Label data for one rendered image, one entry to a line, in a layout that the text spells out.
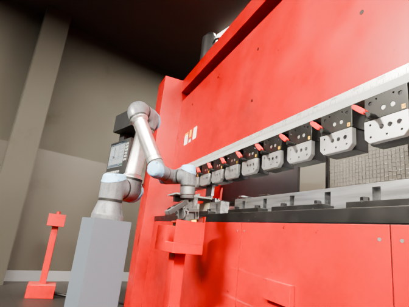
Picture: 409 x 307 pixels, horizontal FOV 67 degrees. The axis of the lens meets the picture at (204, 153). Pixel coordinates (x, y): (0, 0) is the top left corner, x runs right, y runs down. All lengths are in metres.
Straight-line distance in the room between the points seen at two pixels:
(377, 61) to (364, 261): 0.66
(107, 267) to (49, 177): 3.05
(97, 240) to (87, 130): 3.32
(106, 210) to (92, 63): 3.71
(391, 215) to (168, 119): 2.51
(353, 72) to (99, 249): 1.27
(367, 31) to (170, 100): 2.24
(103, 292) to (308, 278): 0.88
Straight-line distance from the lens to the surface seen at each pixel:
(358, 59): 1.30
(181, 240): 1.48
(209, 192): 2.18
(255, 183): 2.64
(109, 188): 1.55
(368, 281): 0.96
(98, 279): 1.52
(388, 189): 1.08
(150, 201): 2.93
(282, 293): 1.19
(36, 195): 4.43
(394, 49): 1.21
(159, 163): 1.44
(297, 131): 1.42
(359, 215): 0.98
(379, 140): 1.12
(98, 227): 1.49
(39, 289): 3.60
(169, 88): 3.25
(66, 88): 4.77
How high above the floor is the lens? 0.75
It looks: 15 degrees up
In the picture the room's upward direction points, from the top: 6 degrees clockwise
